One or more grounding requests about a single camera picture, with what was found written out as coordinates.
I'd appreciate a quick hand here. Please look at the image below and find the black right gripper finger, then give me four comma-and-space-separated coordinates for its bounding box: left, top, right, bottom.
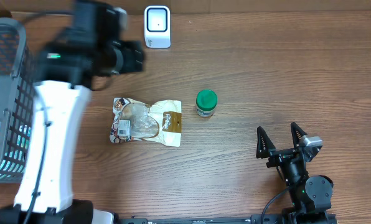
291, 122, 307, 148
256, 126, 276, 158

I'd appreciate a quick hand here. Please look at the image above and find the beige snack pouch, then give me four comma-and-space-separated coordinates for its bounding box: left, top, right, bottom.
110, 97, 182, 147

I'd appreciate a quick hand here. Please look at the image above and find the green lid jar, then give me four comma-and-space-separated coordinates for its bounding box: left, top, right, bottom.
195, 89, 218, 118

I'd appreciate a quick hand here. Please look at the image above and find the teal packet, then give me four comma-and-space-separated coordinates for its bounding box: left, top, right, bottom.
0, 124, 32, 183

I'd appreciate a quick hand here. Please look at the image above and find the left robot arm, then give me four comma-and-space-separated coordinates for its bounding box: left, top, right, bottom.
0, 1, 144, 224

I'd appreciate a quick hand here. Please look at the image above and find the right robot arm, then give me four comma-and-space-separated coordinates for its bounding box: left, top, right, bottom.
252, 122, 337, 224

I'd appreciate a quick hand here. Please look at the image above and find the white barcode scanner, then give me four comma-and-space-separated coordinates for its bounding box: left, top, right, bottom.
144, 5, 171, 49

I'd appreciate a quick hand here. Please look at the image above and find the grey plastic mesh basket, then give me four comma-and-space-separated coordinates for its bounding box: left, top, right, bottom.
0, 17, 40, 184

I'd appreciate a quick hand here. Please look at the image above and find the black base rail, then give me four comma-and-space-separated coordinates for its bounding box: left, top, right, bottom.
116, 213, 339, 224

